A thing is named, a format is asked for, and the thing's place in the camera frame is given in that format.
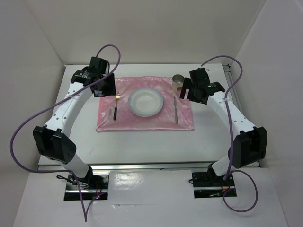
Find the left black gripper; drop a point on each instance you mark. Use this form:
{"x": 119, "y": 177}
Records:
{"x": 111, "y": 90}

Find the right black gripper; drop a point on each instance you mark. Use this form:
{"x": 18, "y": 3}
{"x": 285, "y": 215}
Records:
{"x": 187, "y": 84}

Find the brown paper cup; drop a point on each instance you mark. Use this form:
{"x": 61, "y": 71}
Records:
{"x": 177, "y": 82}

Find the silver table knife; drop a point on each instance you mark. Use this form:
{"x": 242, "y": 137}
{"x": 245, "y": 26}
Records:
{"x": 176, "y": 110}

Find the gold fork green handle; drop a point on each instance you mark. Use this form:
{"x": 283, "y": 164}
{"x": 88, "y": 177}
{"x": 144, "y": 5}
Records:
{"x": 117, "y": 97}

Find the pink satin cloth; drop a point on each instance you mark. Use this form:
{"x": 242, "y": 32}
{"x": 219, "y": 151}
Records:
{"x": 127, "y": 121}

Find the white ceramic bowl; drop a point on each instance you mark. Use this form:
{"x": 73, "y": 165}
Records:
{"x": 145, "y": 102}

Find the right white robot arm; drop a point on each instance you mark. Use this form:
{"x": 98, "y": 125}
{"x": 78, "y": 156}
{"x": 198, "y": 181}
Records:
{"x": 249, "y": 142}

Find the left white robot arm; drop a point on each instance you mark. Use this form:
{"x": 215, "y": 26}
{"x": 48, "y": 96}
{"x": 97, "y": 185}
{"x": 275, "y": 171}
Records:
{"x": 53, "y": 140}

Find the aluminium right side rail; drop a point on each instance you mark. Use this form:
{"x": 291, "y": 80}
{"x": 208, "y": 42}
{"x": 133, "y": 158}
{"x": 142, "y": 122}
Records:
{"x": 232, "y": 92}

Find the aluminium rail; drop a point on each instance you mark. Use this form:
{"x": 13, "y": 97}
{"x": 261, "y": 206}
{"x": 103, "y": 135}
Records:
{"x": 232, "y": 92}
{"x": 103, "y": 166}

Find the aluminium front rail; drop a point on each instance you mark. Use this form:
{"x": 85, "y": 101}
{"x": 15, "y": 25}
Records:
{"x": 103, "y": 166}

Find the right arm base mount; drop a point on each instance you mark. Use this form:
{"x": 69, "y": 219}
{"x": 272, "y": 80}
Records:
{"x": 204, "y": 187}

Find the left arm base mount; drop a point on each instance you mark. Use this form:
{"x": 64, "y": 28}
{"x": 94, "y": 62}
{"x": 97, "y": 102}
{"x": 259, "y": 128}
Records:
{"x": 97, "y": 189}

